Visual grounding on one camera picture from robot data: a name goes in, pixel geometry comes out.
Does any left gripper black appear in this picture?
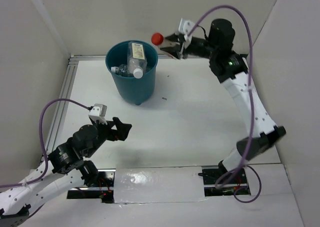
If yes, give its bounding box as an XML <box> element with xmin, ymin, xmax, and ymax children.
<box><xmin>85</xmin><ymin>116</ymin><xmax>133</xmax><ymax>158</ymax></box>

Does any red cap red label bottle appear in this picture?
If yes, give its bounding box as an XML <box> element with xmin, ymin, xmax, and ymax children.
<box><xmin>151</xmin><ymin>32</ymin><xmax>178</xmax><ymax>51</ymax></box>

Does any large clear square bottle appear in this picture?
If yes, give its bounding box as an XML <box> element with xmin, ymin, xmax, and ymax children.
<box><xmin>127</xmin><ymin>41</ymin><xmax>147</xmax><ymax>79</ymax></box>

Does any clear bottle front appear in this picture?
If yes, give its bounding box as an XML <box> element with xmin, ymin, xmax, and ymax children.
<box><xmin>110</xmin><ymin>64</ymin><xmax>133</xmax><ymax>78</ymax></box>

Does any clear bottle white cap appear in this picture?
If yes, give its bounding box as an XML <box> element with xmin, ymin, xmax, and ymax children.
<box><xmin>143</xmin><ymin>66</ymin><xmax>154</xmax><ymax>75</ymax></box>

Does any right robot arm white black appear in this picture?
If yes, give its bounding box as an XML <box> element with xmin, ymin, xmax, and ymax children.
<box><xmin>151</xmin><ymin>18</ymin><xmax>286</xmax><ymax>183</ymax></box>

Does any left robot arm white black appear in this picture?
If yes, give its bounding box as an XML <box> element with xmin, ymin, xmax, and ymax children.
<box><xmin>0</xmin><ymin>117</ymin><xmax>132</xmax><ymax>227</ymax></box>

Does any teal plastic bin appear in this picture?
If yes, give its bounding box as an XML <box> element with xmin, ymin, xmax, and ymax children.
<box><xmin>105</xmin><ymin>40</ymin><xmax>158</xmax><ymax>105</ymax></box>

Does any silver tape sheet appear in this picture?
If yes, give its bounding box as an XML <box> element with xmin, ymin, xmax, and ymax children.
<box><xmin>113</xmin><ymin>166</ymin><xmax>205</xmax><ymax>204</ymax></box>

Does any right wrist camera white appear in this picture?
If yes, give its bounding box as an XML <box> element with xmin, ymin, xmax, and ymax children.
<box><xmin>174</xmin><ymin>18</ymin><xmax>195</xmax><ymax>41</ymax></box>

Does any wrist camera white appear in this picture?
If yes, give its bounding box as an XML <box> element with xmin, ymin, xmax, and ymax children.
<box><xmin>88</xmin><ymin>103</ymin><xmax>107</xmax><ymax>125</ymax></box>
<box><xmin>174</xmin><ymin>18</ymin><xmax>195</xmax><ymax>41</ymax></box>

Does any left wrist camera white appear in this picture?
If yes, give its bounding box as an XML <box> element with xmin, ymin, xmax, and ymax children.
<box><xmin>88</xmin><ymin>103</ymin><xmax>107</xmax><ymax>125</ymax></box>

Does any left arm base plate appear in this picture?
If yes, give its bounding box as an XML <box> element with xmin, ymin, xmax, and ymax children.
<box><xmin>66</xmin><ymin>169</ymin><xmax>116</xmax><ymax>204</ymax></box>

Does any aluminium frame rail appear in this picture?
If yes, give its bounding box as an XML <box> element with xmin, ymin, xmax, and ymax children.
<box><xmin>38</xmin><ymin>53</ymin><xmax>247</xmax><ymax>169</ymax></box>

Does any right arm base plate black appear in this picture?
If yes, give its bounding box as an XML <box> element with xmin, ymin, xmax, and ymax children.
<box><xmin>197</xmin><ymin>167</ymin><xmax>248</xmax><ymax>195</ymax></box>

